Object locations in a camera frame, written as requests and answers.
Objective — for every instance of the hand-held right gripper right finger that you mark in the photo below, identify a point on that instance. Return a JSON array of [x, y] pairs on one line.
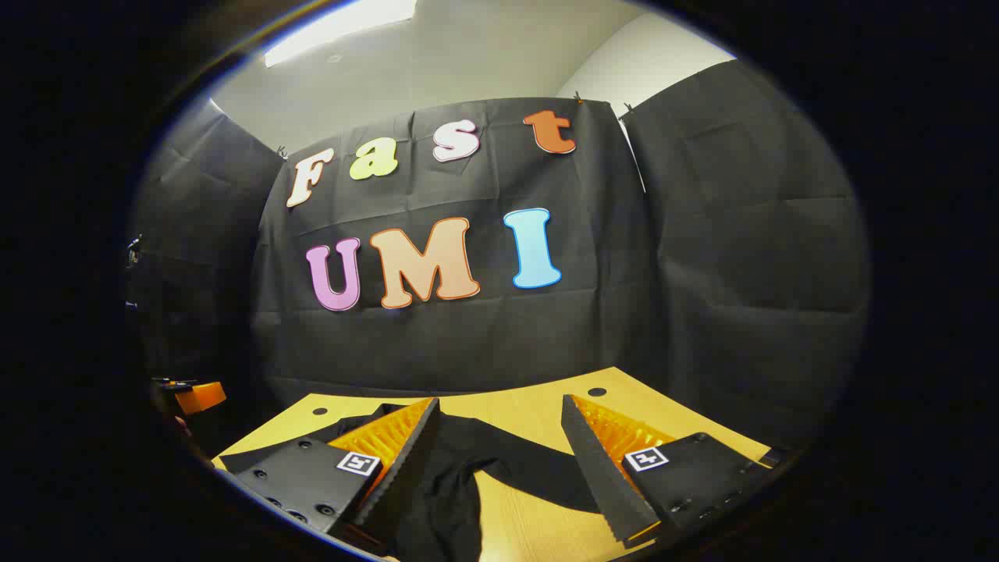
[[597, 468]]

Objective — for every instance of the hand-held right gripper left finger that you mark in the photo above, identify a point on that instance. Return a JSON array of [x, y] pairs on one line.
[[406, 460]]

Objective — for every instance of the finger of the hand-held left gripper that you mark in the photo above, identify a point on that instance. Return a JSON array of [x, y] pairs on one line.
[[201, 396]]

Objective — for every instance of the black button-up garment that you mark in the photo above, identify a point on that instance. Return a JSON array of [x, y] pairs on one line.
[[449, 484]]

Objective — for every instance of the black backdrop cloth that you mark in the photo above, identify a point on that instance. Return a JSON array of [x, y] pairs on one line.
[[702, 273]]

